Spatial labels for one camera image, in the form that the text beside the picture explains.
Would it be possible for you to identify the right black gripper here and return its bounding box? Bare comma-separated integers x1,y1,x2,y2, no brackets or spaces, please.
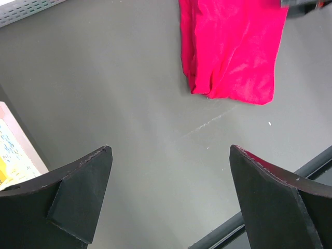
280,0,324,17

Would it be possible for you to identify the red t-shirt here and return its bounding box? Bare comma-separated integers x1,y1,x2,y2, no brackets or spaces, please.
179,0,288,105

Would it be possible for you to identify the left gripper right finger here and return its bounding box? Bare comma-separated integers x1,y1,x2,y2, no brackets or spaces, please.
229,145,331,248

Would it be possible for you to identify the white plastic laundry basket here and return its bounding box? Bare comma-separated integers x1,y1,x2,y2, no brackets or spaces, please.
0,0,65,27

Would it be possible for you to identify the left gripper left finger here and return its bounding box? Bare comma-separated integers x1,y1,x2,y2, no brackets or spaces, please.
1,146,113,248

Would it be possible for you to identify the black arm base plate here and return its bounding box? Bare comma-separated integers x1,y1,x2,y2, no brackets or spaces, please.
187,145,332,249

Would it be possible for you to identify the yellow picture book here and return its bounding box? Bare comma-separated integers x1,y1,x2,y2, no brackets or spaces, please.
0,101,49,190

